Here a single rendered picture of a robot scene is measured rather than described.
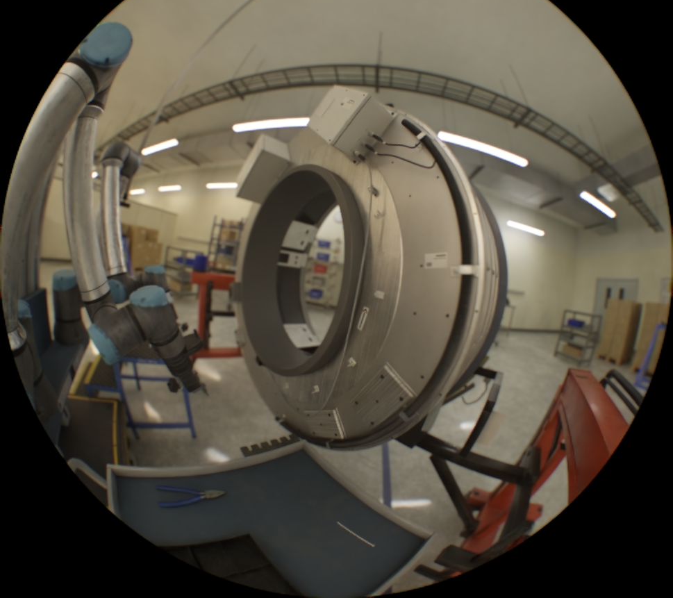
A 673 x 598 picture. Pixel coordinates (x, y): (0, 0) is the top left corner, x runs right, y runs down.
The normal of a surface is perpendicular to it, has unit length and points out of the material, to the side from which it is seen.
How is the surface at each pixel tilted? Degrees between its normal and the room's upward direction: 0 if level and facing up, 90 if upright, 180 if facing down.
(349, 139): 132
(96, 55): 82
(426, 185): 90
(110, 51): 83
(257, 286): 69
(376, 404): 90
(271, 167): 145
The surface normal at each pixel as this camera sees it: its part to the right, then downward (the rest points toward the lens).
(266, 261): 0.66, 0.11
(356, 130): 0.38, 0.73
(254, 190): 0.25, 0.86
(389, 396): -0.73, -0.14
